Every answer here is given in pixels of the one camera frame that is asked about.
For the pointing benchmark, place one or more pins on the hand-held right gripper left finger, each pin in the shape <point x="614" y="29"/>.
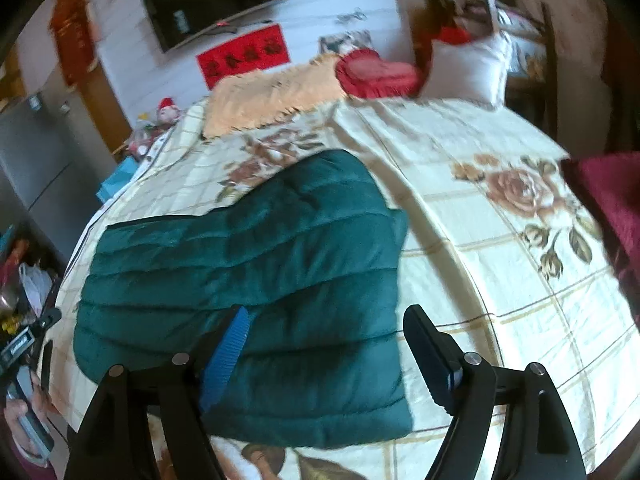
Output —
<point x="225" y="360"/>

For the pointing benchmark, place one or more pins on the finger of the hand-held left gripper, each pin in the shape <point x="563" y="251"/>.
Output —
<point x="46" y="367"/>

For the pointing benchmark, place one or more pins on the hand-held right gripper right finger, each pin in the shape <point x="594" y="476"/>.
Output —
<point x="435" y="365"/>

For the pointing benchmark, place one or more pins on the green quilted jacket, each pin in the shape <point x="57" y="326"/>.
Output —
<point x="260" y="270"/>

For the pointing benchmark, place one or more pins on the person's left hand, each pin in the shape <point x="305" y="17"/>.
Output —
<point x="15" y="417"/>

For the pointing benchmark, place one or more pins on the white plastic bag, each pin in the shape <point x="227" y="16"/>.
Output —
<point x="34" y="287"/>

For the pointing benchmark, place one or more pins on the floral checked bed cover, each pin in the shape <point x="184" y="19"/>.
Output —
<point x="475" y="240"/>

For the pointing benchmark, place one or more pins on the grey refrigerator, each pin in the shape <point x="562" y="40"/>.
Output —
<point x="45" y="160"/>

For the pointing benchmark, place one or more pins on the blue bag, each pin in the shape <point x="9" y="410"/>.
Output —
<point x="117" y="180"/>

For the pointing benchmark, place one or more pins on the magenta cloth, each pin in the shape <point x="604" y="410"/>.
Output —
<point x="607" y="220"/>

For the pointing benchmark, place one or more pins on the pile of bottles and bags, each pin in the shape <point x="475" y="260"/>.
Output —
<point x="142" y="135"/>

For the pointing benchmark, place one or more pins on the stuffed toy with red hat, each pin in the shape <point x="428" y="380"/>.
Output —
<point x="167" y="110"/>

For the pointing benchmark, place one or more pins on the wooden door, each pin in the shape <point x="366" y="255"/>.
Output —
<point x="111" y="105"/>

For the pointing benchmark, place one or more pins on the beige frilled pillow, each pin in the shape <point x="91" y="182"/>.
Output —
<point x="265" y="95"/>

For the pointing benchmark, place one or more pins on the red frilled pillow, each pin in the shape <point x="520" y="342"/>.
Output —
<point x="377" y="74"/>

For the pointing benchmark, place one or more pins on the white pillow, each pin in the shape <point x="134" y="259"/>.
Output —
<point x="467" y="70"/>

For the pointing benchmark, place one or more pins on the wooden chair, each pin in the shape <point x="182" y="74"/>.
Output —
<point x="547" y="60"/>

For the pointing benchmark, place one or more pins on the red hanging decoration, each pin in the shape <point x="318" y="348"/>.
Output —
<point x="72" y="27"/>

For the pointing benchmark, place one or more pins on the red cloth on chair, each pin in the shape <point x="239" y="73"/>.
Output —
<point x="452" y="35"/>

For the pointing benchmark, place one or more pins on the framed photo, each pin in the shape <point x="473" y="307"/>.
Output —
<point x="345" y="41"/>

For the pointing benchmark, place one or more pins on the red wall banner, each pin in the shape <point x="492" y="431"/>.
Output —
<point x="245" y="57"/>

